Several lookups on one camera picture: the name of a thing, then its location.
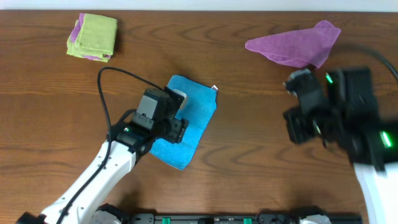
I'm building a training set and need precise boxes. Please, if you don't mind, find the purple microfiber cloth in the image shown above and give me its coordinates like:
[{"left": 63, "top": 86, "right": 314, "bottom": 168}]
[{"left": 245, "top": 21, "right": 341, "bottom": 68}]

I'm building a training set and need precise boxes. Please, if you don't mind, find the folded green cloth bottom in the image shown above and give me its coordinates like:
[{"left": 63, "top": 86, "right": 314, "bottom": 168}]
[{"left": 67, "top": 20, "right": 111, "bottom": 62}]

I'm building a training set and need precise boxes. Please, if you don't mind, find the folded green cloth top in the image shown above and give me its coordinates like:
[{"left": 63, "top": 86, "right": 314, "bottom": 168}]
[{"left": 74, "top": 13, "right": 118, "bottom": 61}]

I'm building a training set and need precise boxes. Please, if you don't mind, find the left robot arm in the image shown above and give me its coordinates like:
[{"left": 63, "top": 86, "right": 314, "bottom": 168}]
[{"left": 17, "top": 87, "right": 188, "bottom": 223}]

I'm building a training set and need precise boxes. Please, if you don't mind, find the folded purple cloth in stack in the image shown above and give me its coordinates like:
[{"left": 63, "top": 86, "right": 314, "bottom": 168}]
[{"left": 67, "top": 13, "right": 111, "bottom": 62}]

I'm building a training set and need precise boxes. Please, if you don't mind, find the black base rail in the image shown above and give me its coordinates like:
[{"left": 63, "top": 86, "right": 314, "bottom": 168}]
[{"left": 124, "top": 212, "right": 364, "bottom": 224}]

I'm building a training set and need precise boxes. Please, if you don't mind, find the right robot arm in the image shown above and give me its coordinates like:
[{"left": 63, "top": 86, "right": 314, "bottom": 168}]
[{"left": 283, "top": 67, "right": 397, "bottom": 223}]

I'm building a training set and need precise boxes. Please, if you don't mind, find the blue microfiber cloth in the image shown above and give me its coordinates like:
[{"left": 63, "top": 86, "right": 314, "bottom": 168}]
[{"left": 150, "top": 75, "right": 218, "bottom": 170}]

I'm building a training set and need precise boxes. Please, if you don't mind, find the folded green cloth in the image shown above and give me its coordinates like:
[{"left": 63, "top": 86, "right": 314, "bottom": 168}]
[
  {"left": 74, "top": 13, "right": 118, "bottom": 61},
  {"left": 67, "top": 20, "right": 111, "bottom": 62}
]

